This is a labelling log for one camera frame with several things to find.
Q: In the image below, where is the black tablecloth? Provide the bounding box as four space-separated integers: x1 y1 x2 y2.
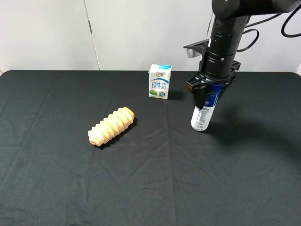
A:
0 71 301 226

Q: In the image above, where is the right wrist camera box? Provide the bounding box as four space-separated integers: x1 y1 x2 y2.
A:
183 39 210 58

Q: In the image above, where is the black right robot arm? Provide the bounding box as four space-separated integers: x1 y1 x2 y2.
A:
184 0 301 108

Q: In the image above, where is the spiral bread roll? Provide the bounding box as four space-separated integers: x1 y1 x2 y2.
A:
88 107 135 146

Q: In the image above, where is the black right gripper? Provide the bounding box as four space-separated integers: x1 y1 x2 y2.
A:
185 60 241 109

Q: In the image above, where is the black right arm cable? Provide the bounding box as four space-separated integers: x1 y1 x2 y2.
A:
236 2 301 53

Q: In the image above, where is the white milk carton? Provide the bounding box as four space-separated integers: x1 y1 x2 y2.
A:
149 64 172 99

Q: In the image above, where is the blue and white bottle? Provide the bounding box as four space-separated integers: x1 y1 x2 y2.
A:
190 84 222 132

